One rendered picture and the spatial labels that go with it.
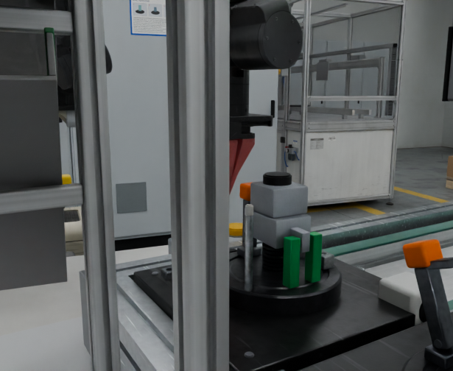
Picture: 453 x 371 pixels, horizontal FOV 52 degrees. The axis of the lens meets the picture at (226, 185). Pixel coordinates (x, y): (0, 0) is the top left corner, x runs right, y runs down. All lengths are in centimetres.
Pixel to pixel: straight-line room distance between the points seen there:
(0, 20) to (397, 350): 38
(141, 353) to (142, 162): 306
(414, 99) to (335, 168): 613
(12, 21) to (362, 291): 41
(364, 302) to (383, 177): 467
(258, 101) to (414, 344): 335
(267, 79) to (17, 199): 346
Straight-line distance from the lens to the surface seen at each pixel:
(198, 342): 21
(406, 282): 51
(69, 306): 77
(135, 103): 342
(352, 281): 55
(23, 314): 77
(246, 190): 52
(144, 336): 45
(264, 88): 373
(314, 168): 465
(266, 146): 376
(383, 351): 42
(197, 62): 18
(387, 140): 512
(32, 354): 66
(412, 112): 1072
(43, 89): 28
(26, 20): 34
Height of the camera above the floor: 118
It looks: 11 degrees down
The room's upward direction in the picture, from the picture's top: straight up
